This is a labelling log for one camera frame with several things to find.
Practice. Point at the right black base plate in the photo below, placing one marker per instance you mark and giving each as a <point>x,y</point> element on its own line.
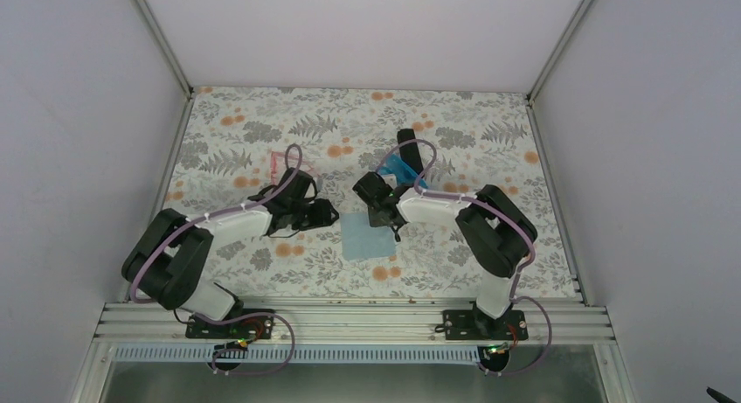
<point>470,325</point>

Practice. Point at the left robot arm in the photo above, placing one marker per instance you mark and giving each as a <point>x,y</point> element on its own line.
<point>168,261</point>

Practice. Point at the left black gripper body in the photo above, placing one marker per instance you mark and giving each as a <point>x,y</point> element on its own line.
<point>309,220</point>

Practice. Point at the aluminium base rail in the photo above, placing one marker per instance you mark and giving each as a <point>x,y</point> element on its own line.
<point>360,323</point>

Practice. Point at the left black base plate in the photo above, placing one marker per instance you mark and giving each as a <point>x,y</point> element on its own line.
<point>253,324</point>

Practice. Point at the black glasses pouch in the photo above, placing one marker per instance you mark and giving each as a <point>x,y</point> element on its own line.
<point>409,152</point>

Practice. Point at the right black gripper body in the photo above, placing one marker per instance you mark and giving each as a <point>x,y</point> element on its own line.
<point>376,219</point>

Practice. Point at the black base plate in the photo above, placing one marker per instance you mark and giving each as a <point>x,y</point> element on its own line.
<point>470,325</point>
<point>253,324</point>

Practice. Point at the floral table mat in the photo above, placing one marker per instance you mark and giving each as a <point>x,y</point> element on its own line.
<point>475,138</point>

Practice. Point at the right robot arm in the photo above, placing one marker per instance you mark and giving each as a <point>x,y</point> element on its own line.
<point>499,236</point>

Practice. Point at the white slotted cable duct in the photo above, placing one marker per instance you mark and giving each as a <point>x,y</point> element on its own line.
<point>302,353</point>

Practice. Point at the light blue cloth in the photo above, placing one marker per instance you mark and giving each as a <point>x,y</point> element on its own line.
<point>361,241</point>

